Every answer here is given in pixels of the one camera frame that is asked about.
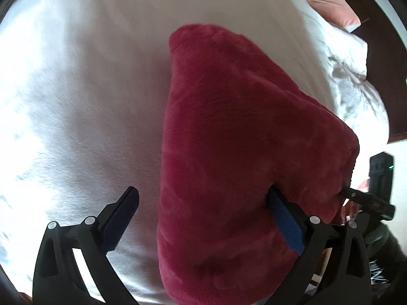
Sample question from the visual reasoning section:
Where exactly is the white crumpled duvet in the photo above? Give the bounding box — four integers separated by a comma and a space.
283, 0, 391, 148

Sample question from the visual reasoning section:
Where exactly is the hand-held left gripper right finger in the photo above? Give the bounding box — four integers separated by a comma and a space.
264, 187, 373, 305

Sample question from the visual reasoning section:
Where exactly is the pink pillow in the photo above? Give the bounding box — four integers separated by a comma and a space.
288, 0, 362, 28

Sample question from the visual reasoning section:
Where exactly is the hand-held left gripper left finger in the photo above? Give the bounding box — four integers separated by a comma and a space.
32, 186, 140, 305

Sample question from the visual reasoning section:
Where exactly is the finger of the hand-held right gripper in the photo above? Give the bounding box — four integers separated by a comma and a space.
341, 186, 397, 222

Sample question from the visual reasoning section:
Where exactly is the black tower device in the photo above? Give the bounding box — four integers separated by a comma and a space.
369, 152, 395, 204

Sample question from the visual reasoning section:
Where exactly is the white bed blanket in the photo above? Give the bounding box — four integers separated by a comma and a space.
0, 0, 341, 305

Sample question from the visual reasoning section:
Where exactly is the crimson fleece blanket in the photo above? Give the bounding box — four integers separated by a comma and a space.
158, 23, 361, 305

